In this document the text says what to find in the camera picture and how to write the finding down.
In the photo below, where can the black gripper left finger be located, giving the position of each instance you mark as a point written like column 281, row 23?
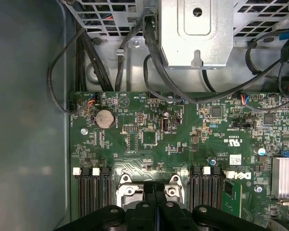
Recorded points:
column 110, row 221

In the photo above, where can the RAM slot white latches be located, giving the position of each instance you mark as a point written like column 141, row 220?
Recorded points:
column 96, row 171
column 76, row 171
column 228, row 173
column 206, row 170

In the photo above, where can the green motherboard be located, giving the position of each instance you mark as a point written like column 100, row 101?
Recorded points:
column 195, row 134

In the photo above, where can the silver coin cell battery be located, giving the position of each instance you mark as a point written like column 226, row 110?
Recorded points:
column 104, row 118

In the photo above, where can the small square black chip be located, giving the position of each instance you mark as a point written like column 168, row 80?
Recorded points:
column 269, row 119
column 216, row 111

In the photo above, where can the silver internal USB port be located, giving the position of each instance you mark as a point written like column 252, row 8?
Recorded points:
column 165, row 124

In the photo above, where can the silver round capacitor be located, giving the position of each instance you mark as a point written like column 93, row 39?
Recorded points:
column 165, row 112
column 262, row 151
column 212, row 160

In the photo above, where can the silver drive bay cage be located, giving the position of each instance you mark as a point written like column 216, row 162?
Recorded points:
column 197, row 36

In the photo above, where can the silver socket cover frame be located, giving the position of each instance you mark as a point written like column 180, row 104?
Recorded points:
column 135, row 197

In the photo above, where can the black grey PC case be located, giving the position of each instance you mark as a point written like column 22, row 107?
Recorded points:
column 26, row 96

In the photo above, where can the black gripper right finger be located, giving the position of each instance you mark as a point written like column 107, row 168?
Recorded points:
column 207, row 221

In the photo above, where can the silver finned heatsink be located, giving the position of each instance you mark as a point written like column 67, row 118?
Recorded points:
column 285, row 176

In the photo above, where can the black graphics card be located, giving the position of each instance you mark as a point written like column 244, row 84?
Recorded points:
column 231, row 197

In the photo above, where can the CPU socket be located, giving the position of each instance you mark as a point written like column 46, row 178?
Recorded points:
column 125, row 178

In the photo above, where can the RAM slot black latches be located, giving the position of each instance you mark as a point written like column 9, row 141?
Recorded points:
column 216, row 171
column 196, row 171
column 85, row 172
column 105, row 172

